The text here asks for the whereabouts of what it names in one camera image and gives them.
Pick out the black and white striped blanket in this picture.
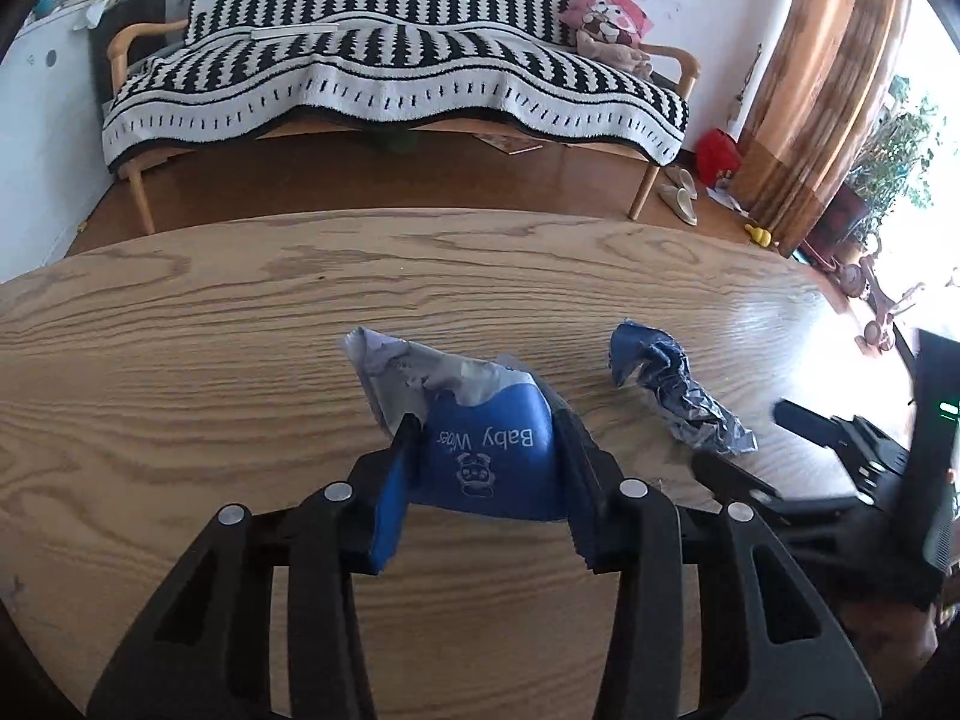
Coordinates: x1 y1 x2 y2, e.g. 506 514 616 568
101 0 691 170

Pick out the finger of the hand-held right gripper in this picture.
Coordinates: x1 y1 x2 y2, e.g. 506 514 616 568
774 399 913 497
691 451 865 527

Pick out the white cabinet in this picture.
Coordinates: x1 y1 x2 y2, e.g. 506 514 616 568
0 4 113 286

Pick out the red bag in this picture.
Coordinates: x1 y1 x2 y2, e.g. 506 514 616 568
696 127 743 188

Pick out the brown plush toy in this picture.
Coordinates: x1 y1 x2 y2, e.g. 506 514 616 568
576 28 655 80

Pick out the pink cartoon cushion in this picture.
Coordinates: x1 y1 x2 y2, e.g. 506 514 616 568
561 0 652 42

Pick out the black white striped sofa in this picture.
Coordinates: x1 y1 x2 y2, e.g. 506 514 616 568
105 15 702 235

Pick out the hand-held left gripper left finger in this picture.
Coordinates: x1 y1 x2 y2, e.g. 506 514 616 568
86 412 422 720

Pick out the potted plant in red pot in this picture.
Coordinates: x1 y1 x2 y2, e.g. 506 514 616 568
806 75 947 257

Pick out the black board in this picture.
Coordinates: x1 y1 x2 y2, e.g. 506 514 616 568
90 0 167 103

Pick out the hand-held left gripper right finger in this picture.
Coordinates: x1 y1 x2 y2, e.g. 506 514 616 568
544 388 882 720

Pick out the blue wrapper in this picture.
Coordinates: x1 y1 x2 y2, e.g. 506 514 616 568
607 321 758 457

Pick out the wooden table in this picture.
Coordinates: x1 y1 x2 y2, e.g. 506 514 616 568
0 208 920 720

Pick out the blue wipes packet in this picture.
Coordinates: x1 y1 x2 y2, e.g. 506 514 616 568
339 326 593 522

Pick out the brown curtain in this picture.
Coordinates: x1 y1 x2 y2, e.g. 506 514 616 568
739 0 912 256

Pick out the pink tricycle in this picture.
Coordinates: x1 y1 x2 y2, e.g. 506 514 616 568
836 240 928 355

